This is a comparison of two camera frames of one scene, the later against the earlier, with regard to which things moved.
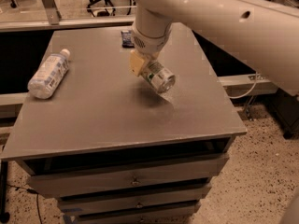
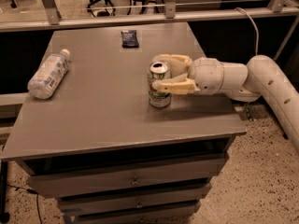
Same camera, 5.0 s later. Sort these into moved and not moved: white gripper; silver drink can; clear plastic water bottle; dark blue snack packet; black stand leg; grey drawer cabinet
Moved: white gripper; silver drink can
Not moved: black stand leg; grey drawer cabinet; dark blue snack packet; clear plastic water bottle
